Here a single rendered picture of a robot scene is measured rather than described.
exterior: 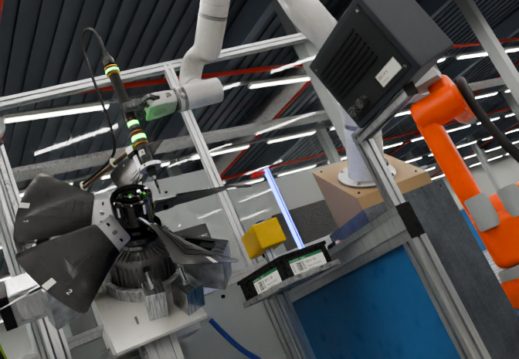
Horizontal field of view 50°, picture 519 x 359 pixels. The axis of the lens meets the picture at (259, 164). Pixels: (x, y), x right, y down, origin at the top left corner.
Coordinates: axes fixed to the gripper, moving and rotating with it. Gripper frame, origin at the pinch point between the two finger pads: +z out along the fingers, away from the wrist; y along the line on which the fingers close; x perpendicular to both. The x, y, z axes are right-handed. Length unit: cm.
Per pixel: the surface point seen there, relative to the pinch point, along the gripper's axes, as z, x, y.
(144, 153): 0.7, -15.6, -1.9
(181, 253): 6, -52, -24
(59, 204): 27.7, -20.6, 6.9
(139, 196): 7.6, -29.7, -6.6
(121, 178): 5.9, -14.2, 18.1
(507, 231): -316, -85, 218
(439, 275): -36, -82, -55
